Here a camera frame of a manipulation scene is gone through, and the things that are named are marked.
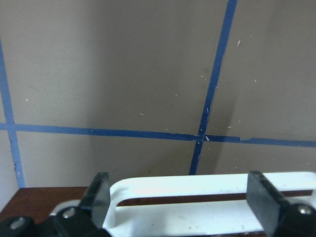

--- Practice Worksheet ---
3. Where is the wooden drawer with white handle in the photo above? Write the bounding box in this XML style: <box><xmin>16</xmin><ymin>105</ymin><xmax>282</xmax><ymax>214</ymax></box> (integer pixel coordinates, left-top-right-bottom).
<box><xmin>0</xmin><ymin>172</ymin><xmax>316</xmax><ymax>237</ymax></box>

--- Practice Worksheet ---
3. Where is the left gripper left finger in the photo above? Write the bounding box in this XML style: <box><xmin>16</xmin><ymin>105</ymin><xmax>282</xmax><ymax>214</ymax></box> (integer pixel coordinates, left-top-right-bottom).
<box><xmin>78</xmin><ymin>172</ymin><xmax>111</xmax><ymax>229</ymax></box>

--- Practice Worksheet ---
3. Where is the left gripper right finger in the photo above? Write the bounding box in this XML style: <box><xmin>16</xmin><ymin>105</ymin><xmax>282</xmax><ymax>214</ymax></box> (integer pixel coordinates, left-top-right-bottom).
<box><xmin>246</xmin><ymin>171</ymin><xmax>290</xmax><ymax>236</ymax></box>

